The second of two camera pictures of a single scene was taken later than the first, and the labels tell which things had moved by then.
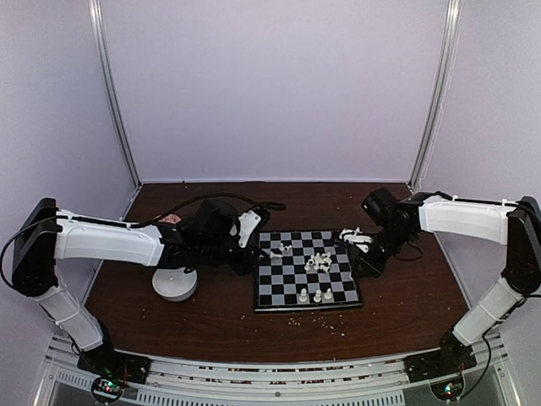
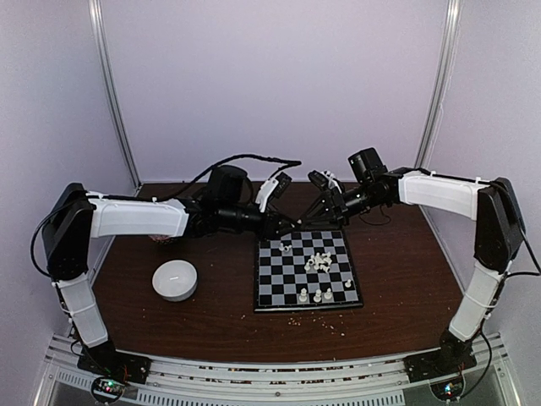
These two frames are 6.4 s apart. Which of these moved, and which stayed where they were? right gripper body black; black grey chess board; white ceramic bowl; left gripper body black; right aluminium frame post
Moved: right gripper body black; left gripper body black
Stayed: right aluminium frame post; black grey chess board; white ceramic bowl
